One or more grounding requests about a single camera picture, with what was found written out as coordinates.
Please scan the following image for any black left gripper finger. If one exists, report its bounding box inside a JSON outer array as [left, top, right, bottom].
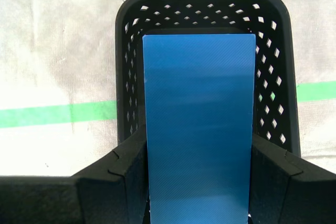
[[0, 123, 152, 224], [247, 132, 336, 224]]

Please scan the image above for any blue rectangular block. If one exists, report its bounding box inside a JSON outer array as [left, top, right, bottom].
[[142, 34, 257, 224]]

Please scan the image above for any long green tape strip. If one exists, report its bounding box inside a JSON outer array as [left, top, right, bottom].
[[0, 81, 336, 129]]

